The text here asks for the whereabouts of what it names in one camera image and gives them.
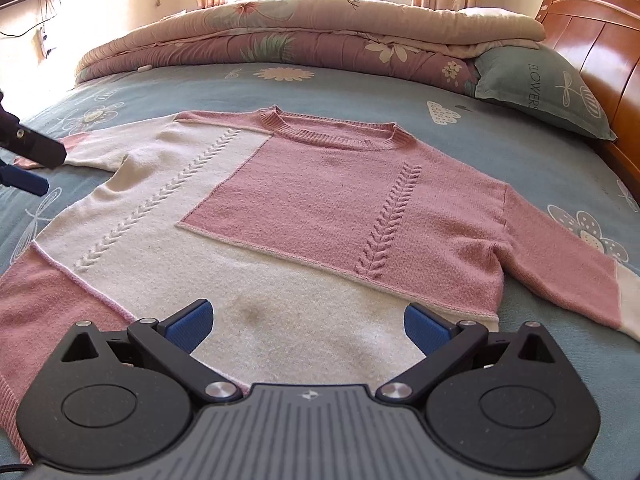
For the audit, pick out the white wall power strip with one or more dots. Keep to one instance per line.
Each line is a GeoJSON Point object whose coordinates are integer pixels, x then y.
{"type": "Point", "coordinates": [42, 47]}

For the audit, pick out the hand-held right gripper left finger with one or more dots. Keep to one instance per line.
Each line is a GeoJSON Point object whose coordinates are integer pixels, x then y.
{"type": "Point", "coordinates": [190, 329]}

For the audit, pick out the pink and cream knit sweater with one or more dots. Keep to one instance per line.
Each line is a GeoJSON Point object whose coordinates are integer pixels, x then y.
{"type": "Point", "coordinates": [325, 200]}

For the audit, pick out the wooden bed headboard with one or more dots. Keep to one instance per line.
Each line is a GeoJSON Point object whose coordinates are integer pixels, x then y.
{"type": "Point", "coordinates": [600, 45]}

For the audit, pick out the grey-blue pillow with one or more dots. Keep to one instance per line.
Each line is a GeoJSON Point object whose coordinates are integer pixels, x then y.
{"type": "Point", "coordinates": [540, 90]}

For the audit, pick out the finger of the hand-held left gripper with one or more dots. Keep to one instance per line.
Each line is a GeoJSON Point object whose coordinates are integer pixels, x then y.
{"type": "Point", "coordinates": [35, 147]}
{"type": "Point", "coordinates": [25, 180]}

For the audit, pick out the folded pink floral quilt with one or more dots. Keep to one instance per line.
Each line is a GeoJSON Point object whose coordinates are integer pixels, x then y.
{"type": "Point", "coordinates": [300, 35]}

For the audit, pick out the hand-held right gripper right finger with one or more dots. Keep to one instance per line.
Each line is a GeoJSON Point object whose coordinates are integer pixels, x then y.
{"type": "Point", "coordinates": [427, 331]}

